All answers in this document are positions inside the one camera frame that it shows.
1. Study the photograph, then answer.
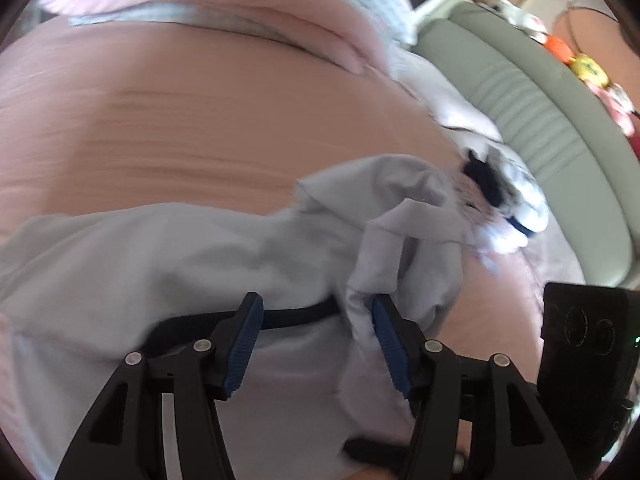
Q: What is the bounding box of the yellow plush toy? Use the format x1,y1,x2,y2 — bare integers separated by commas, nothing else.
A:
570,52,611,89

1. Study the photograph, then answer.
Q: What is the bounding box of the greyish white pillow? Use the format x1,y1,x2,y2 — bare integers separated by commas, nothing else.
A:
500,145,586,306

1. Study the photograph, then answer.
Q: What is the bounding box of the bed with pink sheet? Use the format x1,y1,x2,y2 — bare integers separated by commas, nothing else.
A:
0,0,586,480

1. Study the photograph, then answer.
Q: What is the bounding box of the stack of folded pale clothes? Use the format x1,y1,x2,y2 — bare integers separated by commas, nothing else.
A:
457,145,551,276

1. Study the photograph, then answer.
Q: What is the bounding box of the light blue t-shirt navy trim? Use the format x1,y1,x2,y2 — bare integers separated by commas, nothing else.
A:
0,152,476,480

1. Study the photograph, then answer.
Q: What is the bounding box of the grey-green padded headboard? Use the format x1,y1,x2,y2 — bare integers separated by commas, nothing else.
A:
412,0,640,291

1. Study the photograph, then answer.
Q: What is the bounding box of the white cat plush toy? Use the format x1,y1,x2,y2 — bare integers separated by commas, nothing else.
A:
500,5,548,43

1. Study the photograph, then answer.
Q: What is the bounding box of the pale pink pillow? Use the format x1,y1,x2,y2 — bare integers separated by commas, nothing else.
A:
385,45,503,143

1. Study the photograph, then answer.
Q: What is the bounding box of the pink and white plush toy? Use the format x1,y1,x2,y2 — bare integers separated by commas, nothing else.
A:
587,80,639,136

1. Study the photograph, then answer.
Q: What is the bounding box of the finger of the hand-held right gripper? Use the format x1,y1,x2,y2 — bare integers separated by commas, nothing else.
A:
344,437,416,467

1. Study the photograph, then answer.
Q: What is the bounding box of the orange plush toy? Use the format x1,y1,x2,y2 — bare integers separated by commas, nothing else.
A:
542,35,576,64

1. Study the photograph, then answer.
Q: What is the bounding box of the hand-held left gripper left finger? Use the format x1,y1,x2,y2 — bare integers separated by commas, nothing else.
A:
55,292,264,480

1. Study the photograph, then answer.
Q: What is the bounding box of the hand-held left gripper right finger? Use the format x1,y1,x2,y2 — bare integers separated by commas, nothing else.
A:
371,294,578,480

